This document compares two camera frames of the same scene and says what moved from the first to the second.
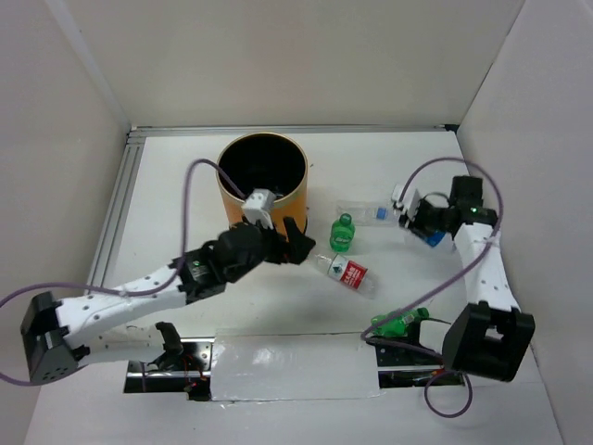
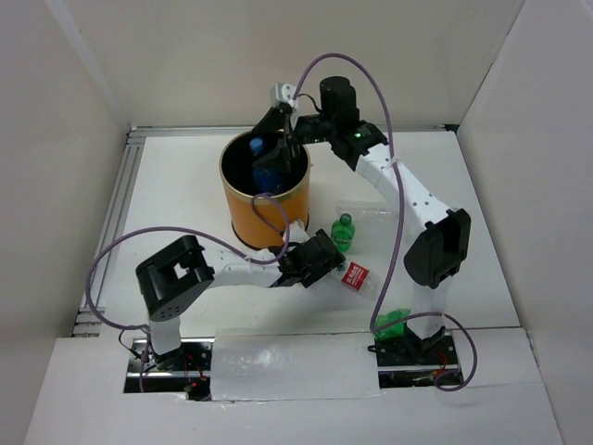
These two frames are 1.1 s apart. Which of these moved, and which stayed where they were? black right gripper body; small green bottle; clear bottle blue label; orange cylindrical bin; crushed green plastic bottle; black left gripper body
Moved: black left gripper body; clear bottle blue label; black right gripper body
Stayed: orange cylindrical bin; small green bottle; crushed green plastic bottle
